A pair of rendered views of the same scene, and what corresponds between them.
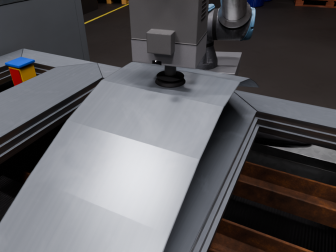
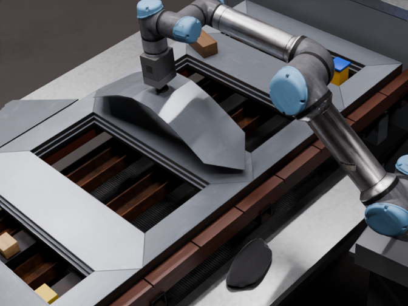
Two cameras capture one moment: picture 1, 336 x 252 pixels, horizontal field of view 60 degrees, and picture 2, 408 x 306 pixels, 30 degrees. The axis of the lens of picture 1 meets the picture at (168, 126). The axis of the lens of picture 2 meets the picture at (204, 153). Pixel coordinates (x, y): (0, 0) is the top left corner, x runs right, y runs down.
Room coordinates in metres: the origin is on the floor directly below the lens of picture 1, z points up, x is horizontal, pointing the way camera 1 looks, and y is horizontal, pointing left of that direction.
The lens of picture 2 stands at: (1.23, -1.75, 2.41)
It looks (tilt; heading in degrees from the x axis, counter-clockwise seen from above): 41 degrees down; 113
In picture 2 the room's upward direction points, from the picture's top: 6 degrees counter-clockwise
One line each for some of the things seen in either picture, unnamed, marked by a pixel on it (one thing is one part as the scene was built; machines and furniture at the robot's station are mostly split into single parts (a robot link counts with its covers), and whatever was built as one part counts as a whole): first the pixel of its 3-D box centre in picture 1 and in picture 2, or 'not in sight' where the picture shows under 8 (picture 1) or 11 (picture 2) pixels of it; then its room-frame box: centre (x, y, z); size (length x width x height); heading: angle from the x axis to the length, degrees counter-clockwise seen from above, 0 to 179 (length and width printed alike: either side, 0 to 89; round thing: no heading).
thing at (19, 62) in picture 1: (20, 64); (338, 65); (0.85, 0.45, 0.88); 0.06 x 0.06 x 0.02; 64
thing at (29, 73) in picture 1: (29, 94); (337, 88); (0.85, 0.45, 0.78); 0.05 x 0.05 x 0.19; 64
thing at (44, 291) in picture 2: not in sight; (45, 298); (0.27, -0.68, 0.79); 0.06 x 0.05 x 0.04; 154
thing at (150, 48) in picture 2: not in sight; (155, 41); (0.38, 0.00, 1.20); 0.08 x 0.08 x 0.05
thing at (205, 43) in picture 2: not in sight; (202, 42); (0.34, 0.48, 0.89); 0.12 x 0.06 x 0.05; 138
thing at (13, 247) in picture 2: not in sight; (6, 245); (0.06, -0.54, 0.79); 0.06 x 0.05 x 0.04; 154
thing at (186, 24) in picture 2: not in sight; (183, 25); (0.48, -0.01, 1.28); 0.11 x 0.11 x 0.08; 74
